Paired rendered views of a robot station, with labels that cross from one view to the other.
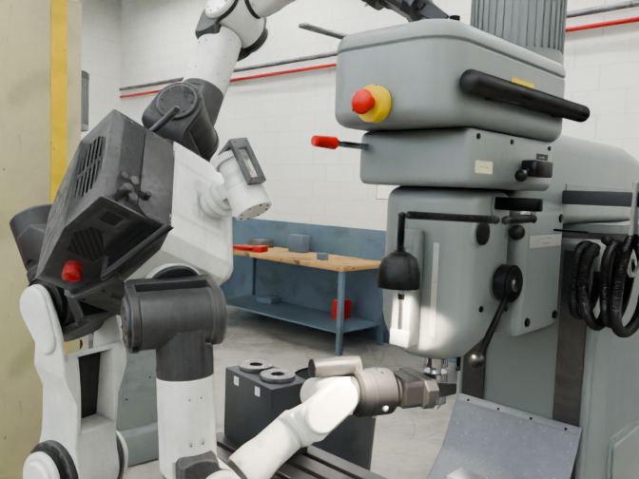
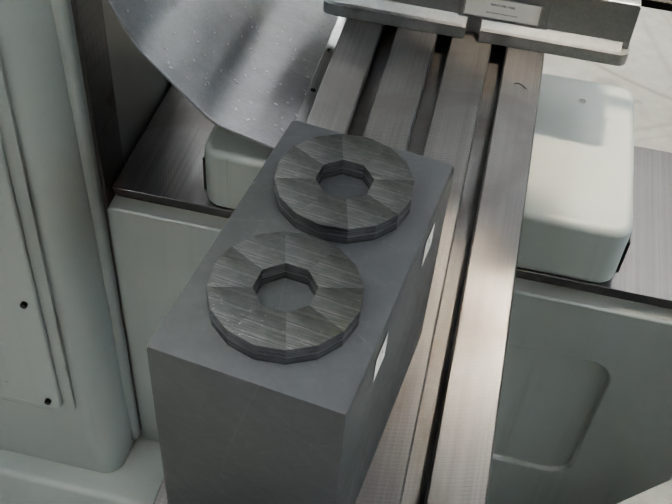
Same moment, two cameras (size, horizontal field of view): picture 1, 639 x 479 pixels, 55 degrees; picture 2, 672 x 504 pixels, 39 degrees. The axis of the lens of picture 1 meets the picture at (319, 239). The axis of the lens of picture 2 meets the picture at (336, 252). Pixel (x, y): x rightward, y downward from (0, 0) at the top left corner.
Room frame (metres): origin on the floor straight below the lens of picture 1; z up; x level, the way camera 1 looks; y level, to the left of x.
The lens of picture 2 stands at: (1.79, 0.47, 1.55)
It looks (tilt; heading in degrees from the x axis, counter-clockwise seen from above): 46 degrees down; 236
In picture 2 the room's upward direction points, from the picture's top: 5 degrees clockwise
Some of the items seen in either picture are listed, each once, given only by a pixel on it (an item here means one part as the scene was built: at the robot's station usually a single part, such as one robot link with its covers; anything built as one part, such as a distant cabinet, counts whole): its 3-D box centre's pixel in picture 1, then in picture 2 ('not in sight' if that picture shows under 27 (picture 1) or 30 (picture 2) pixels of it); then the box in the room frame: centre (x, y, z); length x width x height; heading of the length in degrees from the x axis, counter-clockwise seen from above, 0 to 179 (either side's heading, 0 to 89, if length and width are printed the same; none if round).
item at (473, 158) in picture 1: (458, 162); not in sight; (1.22, -0.27, 1.68); 0.34 x 0.24 x 0.10; 137
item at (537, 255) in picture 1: (491, 263); not in sight; (1.33, -0.37, 1.47); 0.24 x 0.19 x 0.26; 47
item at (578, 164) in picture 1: (553, 181); not in sight; (1.55, -0.58, 1.66); 0.80 x 0.23 x 0.20; 137
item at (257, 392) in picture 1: (265, 406); (310, 333); (1.57, 0.13, 1.04); 0.22 x 0.12 x 0.20; 39
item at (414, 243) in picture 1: (407, 287); not in sight; (1.11, -0.16, 1.45); 0.04 x 0.04 x 0.21; 47
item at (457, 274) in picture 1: (442, 269); not in sight; (1.19, -0.24, 1.47); 0.21 x 0.19 x 0.32; 47
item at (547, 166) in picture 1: (529, 171); not in sight; (1.14, -0.38, 1.66); 0.12 x 0.04 x 0.04; 137
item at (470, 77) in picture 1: (532, 100); not in sight; (1.11, -0.37, 1.79); 0.45 x 0.04 x 0.04; 137
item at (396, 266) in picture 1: (398, 268); not in sight; (1.03, -0.14, 1.49); 0.07 x 0.07 x 0.06
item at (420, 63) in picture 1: (455, 93); not in sight; (1.20, -0.25, 1.81); 0.47 x 0.26 x 0.16; 137
